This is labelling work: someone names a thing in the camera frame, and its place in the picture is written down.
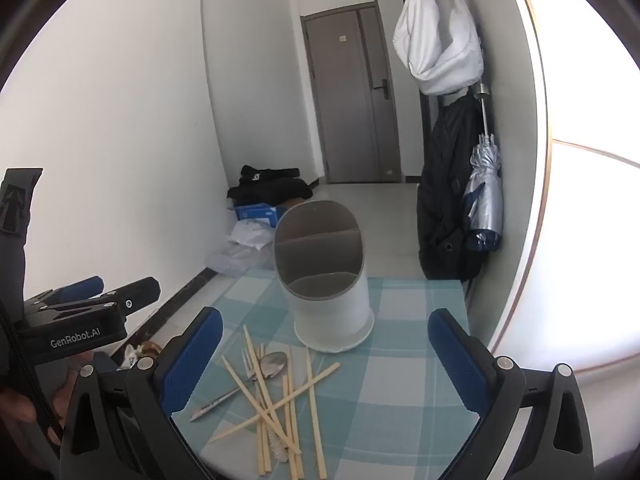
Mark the small white straw brush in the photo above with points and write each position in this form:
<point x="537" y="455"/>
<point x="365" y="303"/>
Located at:
<point x="278" y="447"/>

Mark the teal checked tablecloth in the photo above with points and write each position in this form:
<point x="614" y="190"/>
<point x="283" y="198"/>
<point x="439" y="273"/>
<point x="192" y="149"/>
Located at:
<point x="400" y="385"/>

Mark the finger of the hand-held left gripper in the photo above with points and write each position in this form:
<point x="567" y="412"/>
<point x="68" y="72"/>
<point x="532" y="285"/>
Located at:
<point x="140" y="292"/>
<point x="82" y="287"/>

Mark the clear plastic bag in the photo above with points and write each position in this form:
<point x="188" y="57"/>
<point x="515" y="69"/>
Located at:
<point x="235" y="260"/>

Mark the grey door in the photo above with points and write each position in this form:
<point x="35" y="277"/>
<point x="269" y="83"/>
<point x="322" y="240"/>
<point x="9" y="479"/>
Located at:
<point x="350" y="110"/>

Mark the metal spoon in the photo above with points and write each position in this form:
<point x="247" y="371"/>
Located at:
<point x="274" y="364"/>

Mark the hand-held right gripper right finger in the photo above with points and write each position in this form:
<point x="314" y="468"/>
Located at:
<point x="457" y="365"/>

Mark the black hanging jacket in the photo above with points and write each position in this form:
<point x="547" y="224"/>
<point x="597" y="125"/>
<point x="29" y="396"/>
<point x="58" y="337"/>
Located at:
<point x="445" y="185"/>

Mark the bright window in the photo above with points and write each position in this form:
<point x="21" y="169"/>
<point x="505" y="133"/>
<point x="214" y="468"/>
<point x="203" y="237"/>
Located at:
<point x="590" y="210"/>

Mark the black clothes heap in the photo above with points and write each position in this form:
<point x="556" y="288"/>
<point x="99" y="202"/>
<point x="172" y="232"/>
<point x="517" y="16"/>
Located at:
<point x="270" y="190"/>

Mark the pile of wooden chopsticks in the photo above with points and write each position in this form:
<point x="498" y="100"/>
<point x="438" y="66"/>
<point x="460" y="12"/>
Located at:
<point x="315" y="410"/>

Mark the metal fork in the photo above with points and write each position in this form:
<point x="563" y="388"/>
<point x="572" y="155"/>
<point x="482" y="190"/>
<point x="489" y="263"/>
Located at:
<point x="248" y="366"/>

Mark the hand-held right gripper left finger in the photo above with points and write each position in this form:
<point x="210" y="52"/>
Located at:
<point x="192" y="360"/>

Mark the silver folded umbrella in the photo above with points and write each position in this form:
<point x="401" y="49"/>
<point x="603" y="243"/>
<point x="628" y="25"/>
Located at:
<point x="482" y="195"/>

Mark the person's left hand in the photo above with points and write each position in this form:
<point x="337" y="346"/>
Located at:
<point x="17" y="410"/>

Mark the white grey utensil holder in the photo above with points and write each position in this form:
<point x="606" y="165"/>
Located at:
<point x="330" y="315"/>

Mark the blue cardboard box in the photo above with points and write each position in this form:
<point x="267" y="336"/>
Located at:
<point x="257" y="212"/>

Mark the white hanging bag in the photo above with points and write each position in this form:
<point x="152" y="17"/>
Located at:
<point x="435" y="50"/>

